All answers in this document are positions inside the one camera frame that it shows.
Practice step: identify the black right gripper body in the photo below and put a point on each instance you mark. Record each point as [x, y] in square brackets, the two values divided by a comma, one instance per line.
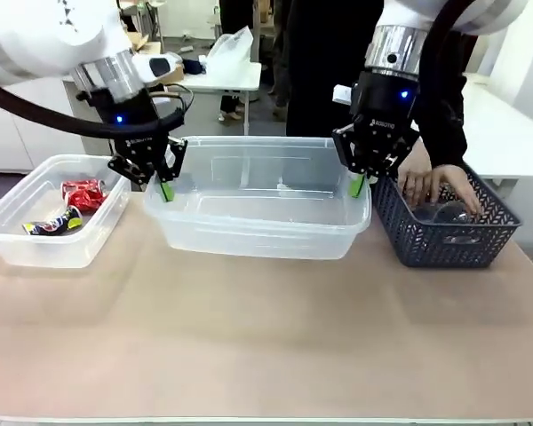
[382, 120]

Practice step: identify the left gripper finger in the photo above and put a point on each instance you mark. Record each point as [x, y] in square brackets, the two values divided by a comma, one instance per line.
[175, 160]
[131, 171]

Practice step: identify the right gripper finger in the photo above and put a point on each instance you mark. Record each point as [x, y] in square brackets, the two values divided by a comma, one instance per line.
[404, 148]
[344, 146]

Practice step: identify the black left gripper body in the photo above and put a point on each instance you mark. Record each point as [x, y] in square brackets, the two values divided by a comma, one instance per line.
[133, 111]

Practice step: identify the clear plastic bottle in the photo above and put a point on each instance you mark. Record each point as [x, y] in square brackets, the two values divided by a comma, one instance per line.
[444, 213]

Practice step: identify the clear plastic bin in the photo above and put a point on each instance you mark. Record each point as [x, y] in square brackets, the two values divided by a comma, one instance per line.
[35, 253]
[257, 222]

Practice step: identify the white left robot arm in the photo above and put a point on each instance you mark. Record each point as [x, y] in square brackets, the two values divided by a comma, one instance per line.
[40, 31]

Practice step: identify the person's left forearm black sleeve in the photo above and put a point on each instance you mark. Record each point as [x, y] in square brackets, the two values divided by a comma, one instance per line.
[446, 133]

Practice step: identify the dark grey woven plastic basket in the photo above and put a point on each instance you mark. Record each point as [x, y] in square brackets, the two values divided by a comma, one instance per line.
[448, 255]

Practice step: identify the person's right hand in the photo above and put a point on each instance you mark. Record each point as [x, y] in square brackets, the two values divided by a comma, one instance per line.
[415, 182]

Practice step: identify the person's left hand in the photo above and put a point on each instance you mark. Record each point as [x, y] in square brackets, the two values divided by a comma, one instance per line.
[455, 186]

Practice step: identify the red crushed can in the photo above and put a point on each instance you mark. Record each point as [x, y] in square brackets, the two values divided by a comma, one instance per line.
[91, 202]
[82, 186]

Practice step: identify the closed flat cardboard box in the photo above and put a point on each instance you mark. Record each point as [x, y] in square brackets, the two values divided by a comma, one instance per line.
[177, 71]

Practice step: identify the open cardboard box with flaps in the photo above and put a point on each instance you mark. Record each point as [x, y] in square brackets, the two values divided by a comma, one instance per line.
[142, 42]

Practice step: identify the dark blue cloth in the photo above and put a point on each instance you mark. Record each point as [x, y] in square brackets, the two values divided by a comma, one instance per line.
[193, 65]

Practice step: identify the person in black clothes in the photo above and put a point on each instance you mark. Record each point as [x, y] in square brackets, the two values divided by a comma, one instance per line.
[320, 66]

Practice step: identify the white desk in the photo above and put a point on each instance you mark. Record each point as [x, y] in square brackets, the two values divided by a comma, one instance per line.
[222, 77]

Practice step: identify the white side table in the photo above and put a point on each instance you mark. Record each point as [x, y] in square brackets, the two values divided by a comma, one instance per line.
[511, 133]

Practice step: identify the background person in camouflage trousers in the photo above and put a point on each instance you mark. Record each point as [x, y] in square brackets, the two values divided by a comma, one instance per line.
[282, 53]

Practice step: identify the white plastic bag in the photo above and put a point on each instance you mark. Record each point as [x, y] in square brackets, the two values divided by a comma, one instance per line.
[233, 46]

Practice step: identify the background person in dark trousers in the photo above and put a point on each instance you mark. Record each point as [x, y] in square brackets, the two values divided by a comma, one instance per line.
[233, 26]

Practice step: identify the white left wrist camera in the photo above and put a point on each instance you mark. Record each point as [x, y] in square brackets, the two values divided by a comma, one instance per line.
[160, 66]

